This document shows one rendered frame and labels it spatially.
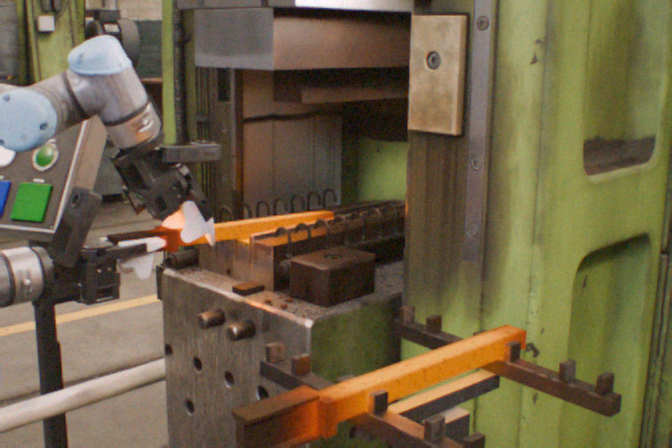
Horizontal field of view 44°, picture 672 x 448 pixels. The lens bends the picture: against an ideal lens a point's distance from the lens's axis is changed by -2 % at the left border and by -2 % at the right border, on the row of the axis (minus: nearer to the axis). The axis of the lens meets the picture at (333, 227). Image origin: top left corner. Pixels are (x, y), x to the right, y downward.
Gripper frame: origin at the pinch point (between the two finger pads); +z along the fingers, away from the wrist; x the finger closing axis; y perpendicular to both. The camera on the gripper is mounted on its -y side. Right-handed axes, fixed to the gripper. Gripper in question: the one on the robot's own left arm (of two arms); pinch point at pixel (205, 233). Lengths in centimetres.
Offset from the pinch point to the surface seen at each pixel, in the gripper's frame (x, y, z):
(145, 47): -767, -438, 228
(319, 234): 7.2, -15.3, 10.9
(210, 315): 2.1, 7.3, 11.0
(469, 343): 55, 6, -1
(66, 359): -198, -17, 125
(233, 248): -2.3, -4.5, 7.4
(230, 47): -2.5, -21.0, -21.7
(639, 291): 47, -46, 40
